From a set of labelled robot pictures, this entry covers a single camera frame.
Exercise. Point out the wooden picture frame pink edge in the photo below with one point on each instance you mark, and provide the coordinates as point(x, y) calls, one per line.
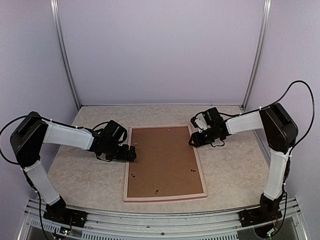
point(165, 198)

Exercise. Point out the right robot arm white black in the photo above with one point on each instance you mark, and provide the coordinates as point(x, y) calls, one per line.
point(280, 131)

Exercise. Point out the brown cardboard backing board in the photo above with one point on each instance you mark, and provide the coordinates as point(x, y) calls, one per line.
point(162, 160)

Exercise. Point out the right aluminium corner post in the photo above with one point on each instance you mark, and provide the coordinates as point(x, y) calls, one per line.
point(258, 53)

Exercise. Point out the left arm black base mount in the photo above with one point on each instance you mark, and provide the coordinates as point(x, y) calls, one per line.
point(66, 216)

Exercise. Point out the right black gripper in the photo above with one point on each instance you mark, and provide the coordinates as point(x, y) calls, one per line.
point(198, 141)

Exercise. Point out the front aluminium rail base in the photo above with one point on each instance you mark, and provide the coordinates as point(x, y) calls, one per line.
point(117, 225)

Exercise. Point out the aluminium corner post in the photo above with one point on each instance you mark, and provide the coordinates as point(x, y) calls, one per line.
point(258, 53)
point(54, 5)

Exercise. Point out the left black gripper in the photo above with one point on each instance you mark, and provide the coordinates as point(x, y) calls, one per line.
point(124, 156)

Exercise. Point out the left aluminium corner post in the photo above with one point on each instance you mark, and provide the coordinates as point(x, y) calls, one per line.
point(54, 5)

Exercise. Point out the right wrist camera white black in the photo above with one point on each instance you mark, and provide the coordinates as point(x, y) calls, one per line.
point(204, 120)

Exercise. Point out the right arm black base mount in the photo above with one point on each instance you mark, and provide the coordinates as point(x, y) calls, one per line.
point(255, 216)

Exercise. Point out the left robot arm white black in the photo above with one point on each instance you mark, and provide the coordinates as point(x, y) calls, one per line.
point(36, 134)

